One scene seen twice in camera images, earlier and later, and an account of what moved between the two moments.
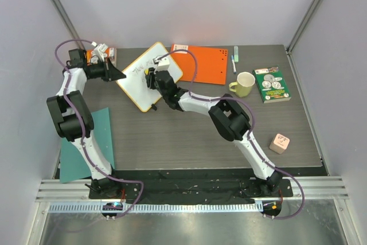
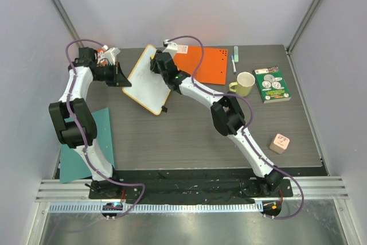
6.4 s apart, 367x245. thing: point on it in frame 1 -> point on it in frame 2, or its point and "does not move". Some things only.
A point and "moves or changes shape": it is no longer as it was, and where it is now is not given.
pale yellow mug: x=243 y=87 does not move
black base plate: x=168 y=186 does not move
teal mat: x=74 y=164 does not move
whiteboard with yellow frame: x=136 y=85 moves or changes shape
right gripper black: x=153 y=78 -> x=156 y=63
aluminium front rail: x=327 y=187 does not move
